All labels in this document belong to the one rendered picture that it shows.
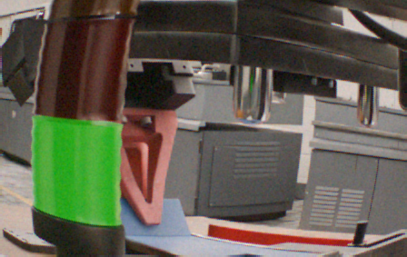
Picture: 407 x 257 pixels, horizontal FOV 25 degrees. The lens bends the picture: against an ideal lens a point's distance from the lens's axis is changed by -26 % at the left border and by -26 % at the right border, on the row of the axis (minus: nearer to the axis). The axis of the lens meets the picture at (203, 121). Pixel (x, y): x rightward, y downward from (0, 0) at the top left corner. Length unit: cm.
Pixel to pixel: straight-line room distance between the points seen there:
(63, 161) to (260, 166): 754
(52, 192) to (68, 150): 2
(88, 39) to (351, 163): 616
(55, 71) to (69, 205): 5
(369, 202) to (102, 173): 600
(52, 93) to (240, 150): 740
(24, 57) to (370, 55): 24
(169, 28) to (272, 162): 739
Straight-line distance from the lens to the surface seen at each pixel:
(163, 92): 74
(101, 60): 35
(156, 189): 74
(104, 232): 35
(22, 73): 70
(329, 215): 661
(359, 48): 64
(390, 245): 79
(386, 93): 629
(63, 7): 35
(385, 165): 624
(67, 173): 35
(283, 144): 805
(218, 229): 103
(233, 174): 773
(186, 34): 58
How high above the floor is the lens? 111
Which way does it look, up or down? 3 degrees down
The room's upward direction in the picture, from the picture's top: 5 degrees clockwise
